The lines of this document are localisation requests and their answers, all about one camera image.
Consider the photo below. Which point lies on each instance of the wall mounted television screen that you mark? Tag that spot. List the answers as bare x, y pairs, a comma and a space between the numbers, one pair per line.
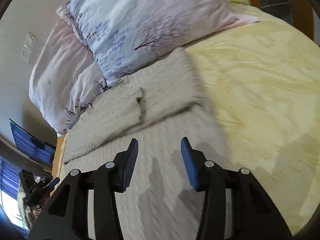
37, 150

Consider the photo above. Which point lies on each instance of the yellow patterned bedspread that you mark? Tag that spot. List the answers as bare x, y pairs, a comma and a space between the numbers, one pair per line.
263, 80

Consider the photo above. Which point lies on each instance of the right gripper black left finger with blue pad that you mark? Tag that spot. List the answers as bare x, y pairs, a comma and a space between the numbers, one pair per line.
65, 216

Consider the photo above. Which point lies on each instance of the blue window curtain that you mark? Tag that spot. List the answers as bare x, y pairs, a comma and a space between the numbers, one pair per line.
9, 179

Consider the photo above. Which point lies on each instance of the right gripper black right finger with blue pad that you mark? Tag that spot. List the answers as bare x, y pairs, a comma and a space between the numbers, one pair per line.
254, 214

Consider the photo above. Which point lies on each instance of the white wall switch plate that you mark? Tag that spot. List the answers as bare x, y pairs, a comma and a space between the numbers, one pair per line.
27, 48

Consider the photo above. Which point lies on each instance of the beige cable knit sweater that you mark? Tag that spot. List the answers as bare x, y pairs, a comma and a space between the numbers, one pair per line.
157, 105

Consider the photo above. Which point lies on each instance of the wooden bed frame edge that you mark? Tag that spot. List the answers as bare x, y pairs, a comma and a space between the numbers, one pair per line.
58, 156

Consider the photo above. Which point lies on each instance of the wooden door frame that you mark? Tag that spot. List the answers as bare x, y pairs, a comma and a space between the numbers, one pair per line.
298, 13

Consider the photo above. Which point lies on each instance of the pink pillow behind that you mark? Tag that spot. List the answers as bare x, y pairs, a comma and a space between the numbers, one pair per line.
65, 79

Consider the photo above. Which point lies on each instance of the floral pillow pale blue pink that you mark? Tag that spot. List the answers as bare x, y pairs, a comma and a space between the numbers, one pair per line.
126, 35

